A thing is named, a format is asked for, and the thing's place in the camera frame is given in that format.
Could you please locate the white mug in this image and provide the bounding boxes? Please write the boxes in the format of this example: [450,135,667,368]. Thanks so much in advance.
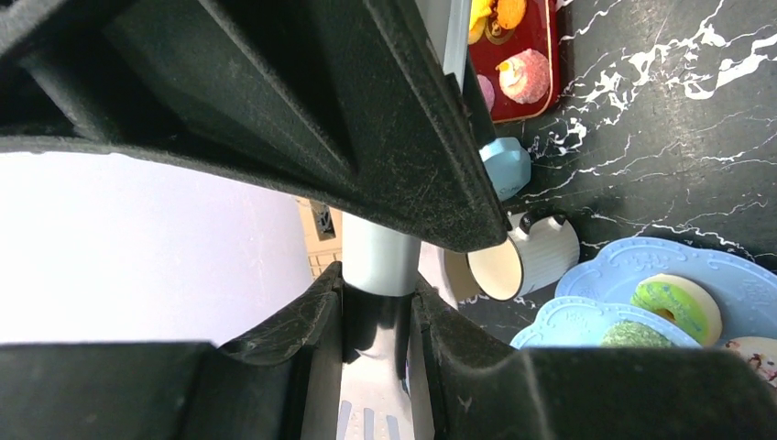
[442,212,580,302]

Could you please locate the blue three-tier cake stand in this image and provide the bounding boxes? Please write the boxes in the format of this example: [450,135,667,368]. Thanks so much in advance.
[510,237,776,349]

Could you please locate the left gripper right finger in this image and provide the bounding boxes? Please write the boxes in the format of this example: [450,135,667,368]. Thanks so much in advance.
[1,1,509,252]

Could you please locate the pink cupcake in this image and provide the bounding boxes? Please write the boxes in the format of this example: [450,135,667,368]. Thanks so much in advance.
[476,74,496,113]

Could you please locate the tan plastic toolbox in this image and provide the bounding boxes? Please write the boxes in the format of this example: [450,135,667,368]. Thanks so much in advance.
[296,197,343,280]

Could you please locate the orange pastry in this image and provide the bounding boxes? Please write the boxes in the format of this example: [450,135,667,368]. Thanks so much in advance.
[467,0,494,45]

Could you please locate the green kiwi tart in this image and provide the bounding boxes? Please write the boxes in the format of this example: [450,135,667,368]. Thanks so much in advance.
[600,321,674,348]

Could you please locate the light blue mug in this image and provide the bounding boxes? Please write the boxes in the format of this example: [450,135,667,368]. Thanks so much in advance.
[479,137,531,202]

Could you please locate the green frosted donut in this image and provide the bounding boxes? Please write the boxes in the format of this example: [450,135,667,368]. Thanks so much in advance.
[629,273,723,347]

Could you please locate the red serving tray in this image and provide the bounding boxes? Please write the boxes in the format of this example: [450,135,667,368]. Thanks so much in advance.
[468,0,561,123]

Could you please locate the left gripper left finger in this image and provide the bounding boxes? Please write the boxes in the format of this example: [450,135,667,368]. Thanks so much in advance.
[1,263,776,439]

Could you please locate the small orange round cookie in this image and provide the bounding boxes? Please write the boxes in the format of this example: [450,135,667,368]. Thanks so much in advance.
[496,0,528,30]

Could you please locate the pink round pastry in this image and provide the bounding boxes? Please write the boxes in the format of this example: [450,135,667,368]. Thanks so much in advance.
[496,49,551,105]

